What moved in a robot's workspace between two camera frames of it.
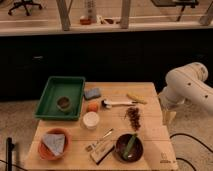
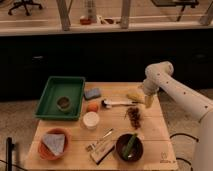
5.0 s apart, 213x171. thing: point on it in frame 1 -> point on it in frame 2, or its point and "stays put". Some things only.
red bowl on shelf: x=86 y=21 stays put
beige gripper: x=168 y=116 -> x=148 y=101
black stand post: x=10 y=147 stays put
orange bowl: x=45 y=152 stays put
